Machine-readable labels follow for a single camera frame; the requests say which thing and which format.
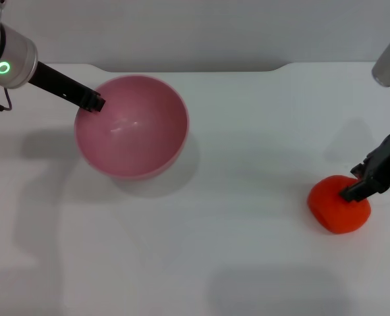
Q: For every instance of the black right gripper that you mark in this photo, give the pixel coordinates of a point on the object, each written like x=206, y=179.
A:
x=387, y=161

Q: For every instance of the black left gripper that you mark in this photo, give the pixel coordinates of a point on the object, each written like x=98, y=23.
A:
x=60, y=85

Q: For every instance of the orange toy fruit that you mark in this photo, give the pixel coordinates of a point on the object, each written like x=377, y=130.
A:
x=330, y=214

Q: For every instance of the pink plastic bowl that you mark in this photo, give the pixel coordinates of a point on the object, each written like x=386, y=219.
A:
x=139, y=138

